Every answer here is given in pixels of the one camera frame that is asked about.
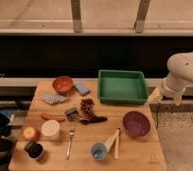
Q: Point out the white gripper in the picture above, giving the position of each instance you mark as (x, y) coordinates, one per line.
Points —
(169, 89)

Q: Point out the red bowl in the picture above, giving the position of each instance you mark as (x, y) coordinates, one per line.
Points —
(62, 84)

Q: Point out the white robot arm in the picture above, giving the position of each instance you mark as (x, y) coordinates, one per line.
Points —
(180, 75)

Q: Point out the purple bowl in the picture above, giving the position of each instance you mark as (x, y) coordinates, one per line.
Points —
(136, 124)

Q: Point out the green plastic tray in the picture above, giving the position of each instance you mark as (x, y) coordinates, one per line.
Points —
(119, 86)

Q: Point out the wooden tongs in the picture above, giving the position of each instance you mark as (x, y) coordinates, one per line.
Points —
(113, 141)

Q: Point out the dark brush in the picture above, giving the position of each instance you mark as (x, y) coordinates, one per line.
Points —
(95, 119)

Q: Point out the pine cone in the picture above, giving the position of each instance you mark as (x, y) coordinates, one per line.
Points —
(86, 107)

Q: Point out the blue sponge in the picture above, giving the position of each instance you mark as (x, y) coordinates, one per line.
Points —
(82, 89)

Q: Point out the blue cup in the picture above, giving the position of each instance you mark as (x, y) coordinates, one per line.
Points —
(99, 151)

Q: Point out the small dark block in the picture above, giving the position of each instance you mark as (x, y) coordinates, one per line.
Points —
(72, 114)

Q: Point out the silver fork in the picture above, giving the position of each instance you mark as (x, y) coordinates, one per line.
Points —
(71, 135)

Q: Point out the blue patterned cloth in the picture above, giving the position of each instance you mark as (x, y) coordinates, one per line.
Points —
(53, 99)

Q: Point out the white round container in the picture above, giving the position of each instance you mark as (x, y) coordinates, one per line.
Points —
(51, 129)

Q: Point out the orange carrot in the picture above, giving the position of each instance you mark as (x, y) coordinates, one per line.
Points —
(46, 116)

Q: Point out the red yellow apple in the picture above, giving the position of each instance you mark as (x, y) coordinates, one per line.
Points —
(30, 133)

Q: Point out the black cup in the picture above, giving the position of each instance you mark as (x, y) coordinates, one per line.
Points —
(33, 149)

